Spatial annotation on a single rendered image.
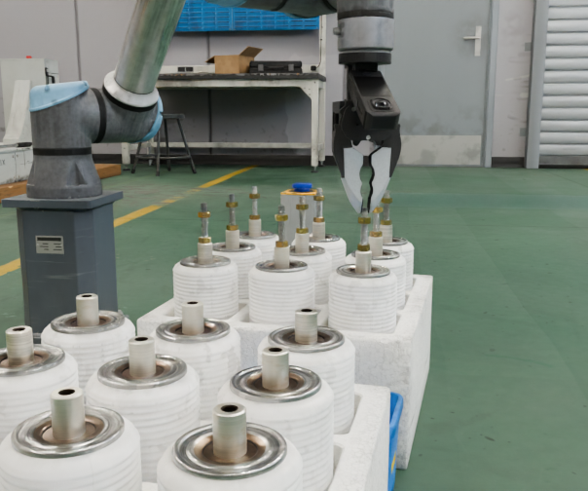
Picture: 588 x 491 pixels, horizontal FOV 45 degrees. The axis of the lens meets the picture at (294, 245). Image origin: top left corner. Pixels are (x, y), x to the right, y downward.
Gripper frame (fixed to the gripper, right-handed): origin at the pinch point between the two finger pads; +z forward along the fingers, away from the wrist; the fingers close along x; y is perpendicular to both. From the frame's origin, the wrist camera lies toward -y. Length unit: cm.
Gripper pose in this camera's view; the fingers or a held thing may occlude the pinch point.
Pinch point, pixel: (365, 204)
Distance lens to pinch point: 96.4
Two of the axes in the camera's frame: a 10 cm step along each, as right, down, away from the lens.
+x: -9.9, 0.2, -1.1
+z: 0.0, 9.8, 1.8
